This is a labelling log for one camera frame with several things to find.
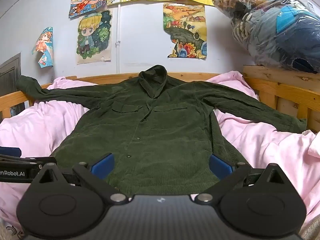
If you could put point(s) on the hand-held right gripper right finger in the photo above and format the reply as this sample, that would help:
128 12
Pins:
221 166

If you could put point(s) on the curled cartoon wall poster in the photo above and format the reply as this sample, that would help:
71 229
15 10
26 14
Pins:
44 47

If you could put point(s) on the dark wooden door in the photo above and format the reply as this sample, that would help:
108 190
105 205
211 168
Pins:
10 77

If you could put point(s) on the clear plastic bag of clothes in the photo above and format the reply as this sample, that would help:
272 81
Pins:
275 30

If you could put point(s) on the beige knit cloth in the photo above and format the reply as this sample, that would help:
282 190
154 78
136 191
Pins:
310 231

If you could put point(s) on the pink bed sheet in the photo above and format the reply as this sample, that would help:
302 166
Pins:
37 125

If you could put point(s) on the orange-haired cartoon girl poster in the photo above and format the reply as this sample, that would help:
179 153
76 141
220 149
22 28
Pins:
87 1

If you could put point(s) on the white wall pipe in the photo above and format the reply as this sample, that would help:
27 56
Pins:
118 37

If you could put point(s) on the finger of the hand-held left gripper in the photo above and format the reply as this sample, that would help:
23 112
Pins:
27 160

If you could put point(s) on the blond cartoon character poster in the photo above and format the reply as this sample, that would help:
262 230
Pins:
93 37

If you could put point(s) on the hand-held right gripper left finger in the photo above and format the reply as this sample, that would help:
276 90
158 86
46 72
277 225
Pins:
102 166

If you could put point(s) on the wooden bed frame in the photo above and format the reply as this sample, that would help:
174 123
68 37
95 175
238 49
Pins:
275 90

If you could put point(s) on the farm landscape drawing poster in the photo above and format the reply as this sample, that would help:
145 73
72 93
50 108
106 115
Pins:
185 30

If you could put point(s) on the white patterned cloth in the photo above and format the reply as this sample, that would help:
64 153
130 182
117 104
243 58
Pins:
10 231

